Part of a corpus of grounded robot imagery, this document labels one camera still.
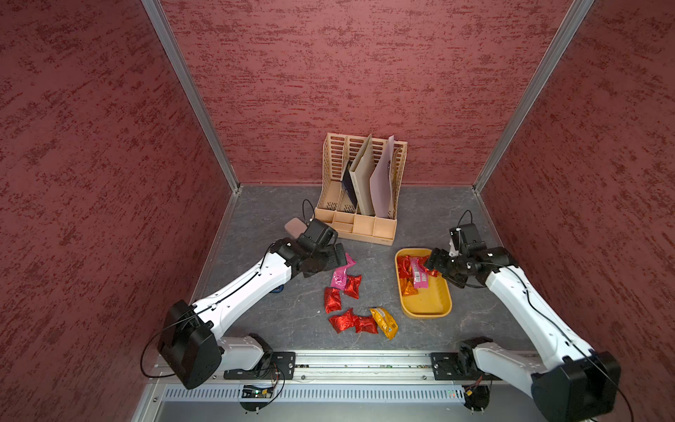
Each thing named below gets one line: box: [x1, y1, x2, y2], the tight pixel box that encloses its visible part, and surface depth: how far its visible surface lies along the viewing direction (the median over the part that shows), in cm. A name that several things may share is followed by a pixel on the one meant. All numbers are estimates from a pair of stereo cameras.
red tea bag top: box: [397, 254, 414, 279], surface depth 91 cm
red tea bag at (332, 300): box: [324, 286, 342, 314], surface depth 87 cm
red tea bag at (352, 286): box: [343, 274, 363, 300], surface depth 89 cm
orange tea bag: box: [399, 277, 419, 297], surface depth 89 cm
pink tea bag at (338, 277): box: [330, 252, 357, 292], surface depth 91 cm
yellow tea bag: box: [369, 306, 400, 341], surface depth 81 cm
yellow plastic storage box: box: [394, 247, 453, 320], surface depth 89 cm
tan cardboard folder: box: [348, 133, 376, 217], surface depth 93 cm
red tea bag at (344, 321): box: [328, 307, 357, 335], surface depth 82 cm
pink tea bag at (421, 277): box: [410, 256, 430, 289], surface depth 90 cm
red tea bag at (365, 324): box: [352, 314, 379, 335], surface depth 81 cm
